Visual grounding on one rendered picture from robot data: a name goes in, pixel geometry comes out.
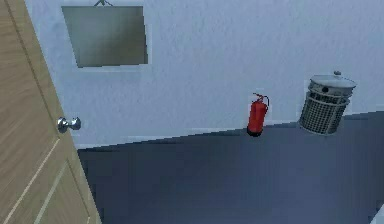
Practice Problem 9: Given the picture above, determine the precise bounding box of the grey framed wall picture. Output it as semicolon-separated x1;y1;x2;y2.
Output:
61;0;149;69

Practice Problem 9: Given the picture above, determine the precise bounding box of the light wooden room door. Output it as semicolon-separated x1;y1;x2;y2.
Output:
0;0;103;224

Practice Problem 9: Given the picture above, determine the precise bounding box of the red fire extinguisher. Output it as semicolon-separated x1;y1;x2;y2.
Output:
246;92;270;138

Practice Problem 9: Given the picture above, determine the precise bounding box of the grey mesh lidded bin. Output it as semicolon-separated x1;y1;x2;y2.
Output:
298;70;357;136

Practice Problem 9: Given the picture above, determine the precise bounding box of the silver round door knob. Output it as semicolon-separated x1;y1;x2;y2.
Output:
56;116;82;134

